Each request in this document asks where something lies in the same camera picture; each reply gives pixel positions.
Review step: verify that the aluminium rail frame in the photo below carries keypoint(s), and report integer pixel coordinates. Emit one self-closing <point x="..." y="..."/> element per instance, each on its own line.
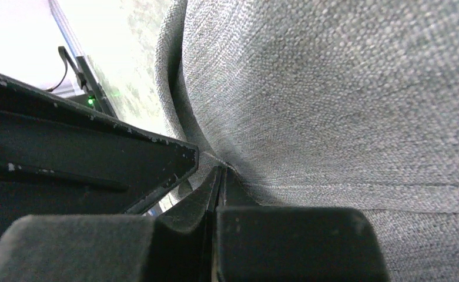
<point x="73" y="56"/>

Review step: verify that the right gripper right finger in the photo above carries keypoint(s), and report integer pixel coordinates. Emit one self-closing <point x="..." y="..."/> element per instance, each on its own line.
<point x="271" y="243"/>

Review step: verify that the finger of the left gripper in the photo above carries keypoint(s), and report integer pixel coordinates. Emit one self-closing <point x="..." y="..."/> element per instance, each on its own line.
<point x="60" y="157"/>

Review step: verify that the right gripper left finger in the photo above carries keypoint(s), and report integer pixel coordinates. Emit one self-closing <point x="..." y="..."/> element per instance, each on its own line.
<point x="175" y="246"/>

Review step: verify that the grey cloth napkin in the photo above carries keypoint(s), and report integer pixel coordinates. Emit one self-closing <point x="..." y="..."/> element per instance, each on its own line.
<point x="328" y="103"/>

